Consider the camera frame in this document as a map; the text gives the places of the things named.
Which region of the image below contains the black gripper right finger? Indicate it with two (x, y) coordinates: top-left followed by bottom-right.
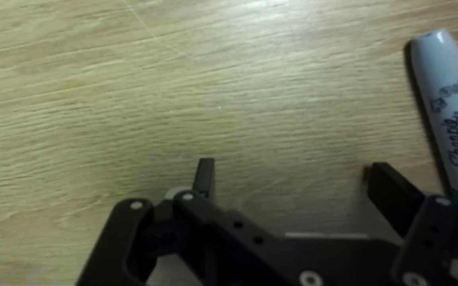
(364, 161), (458, 286)

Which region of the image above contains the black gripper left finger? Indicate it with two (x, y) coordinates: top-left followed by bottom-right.
(75, 156), (306, 286)

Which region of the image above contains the grey Sharpie marker green cap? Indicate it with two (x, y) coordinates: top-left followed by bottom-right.
(404, 27), (458, 215)

